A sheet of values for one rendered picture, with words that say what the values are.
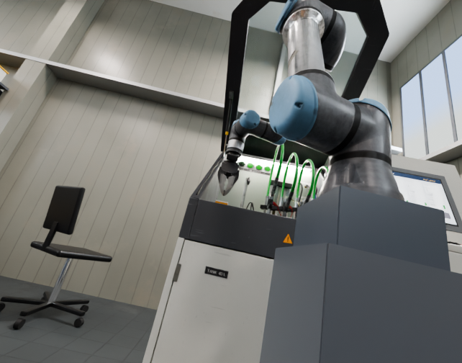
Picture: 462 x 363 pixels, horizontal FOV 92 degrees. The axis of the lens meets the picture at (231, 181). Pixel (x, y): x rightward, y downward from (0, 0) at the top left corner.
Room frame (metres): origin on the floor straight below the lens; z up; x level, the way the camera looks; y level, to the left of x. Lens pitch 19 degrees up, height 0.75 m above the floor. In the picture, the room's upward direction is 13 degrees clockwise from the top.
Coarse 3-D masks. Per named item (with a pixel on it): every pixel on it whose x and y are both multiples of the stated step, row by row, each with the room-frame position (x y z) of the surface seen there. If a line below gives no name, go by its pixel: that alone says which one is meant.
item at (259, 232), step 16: (208, 208) 0.86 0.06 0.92; (224, 208) 0.86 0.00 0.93; (240, 208) 0.85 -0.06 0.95; (208, 224) 0.86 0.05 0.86; (224, 224) 0.86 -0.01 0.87; (240, 224) 0.85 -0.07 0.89; (256, 224) 0.85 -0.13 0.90; (272, 224) 0.84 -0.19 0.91; (288, 224) 0.84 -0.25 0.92; (192, 240) 0.87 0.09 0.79; (208, 240) 0.86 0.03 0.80; (224, 240) 0.86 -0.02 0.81; (240, 240) 0.85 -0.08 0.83; (256, 240) 0.85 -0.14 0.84; (272, 240) 0.84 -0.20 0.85; (272, 256) 0.84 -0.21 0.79
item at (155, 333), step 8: (184, 240) 0.88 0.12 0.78; (176, 248) 0.87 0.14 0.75; (176, 256) 0.87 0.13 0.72; (264, 256) 0.86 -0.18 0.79; (176, 264) 0.87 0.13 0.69; (168, 272) 0.87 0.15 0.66; (168, 280) 0.87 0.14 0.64; (168, 288) 0.87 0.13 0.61; (168, 296) 0.87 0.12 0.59; (160, 304) 0.87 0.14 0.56; (160, 312) 0.87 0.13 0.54; (160, 320) 0.87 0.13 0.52; (152, 328) 0.87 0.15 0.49; (152, 336) 0.87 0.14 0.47; (152, 344) 0.87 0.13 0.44; (152, 352) 0.87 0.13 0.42; (144, 360) 0.87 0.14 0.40
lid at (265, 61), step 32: (256, 0) 0.69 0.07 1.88; (320, 0) 0.64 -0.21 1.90; (352, 0) 0.62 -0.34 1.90; (256, 32) 0.81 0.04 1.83; (352, 32) 0.72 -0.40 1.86; (384, 32) 0.69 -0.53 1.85; (256, 64) 0.93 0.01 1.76; (352, 64) 0.83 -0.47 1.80; (256, 96) 1.07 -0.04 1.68; (352, 96) 0.94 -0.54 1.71; (224, 128) 1.28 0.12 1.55; (320, 160) 1.31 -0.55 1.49
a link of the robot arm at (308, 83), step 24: (288, 0) 0.44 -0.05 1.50; (312, 0) 0.41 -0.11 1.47; (288, 24) 0.44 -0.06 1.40; (312, 24) 0.40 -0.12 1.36; (288, 48) 0.44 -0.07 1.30; (312, 48) 0.38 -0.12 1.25; (288, 72) 0.41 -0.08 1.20; (312, 72) 0.34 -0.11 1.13; (288, 96) 0.34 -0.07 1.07; (312, 96) 0.32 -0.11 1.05; (336, 96) 0.34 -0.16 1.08; (288, 120) 0.35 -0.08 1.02; (312, 120) 0.34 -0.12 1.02; (336, 120) 0.34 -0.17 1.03; (312, 144) 0.39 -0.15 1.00; (336, 144) 0.38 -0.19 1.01
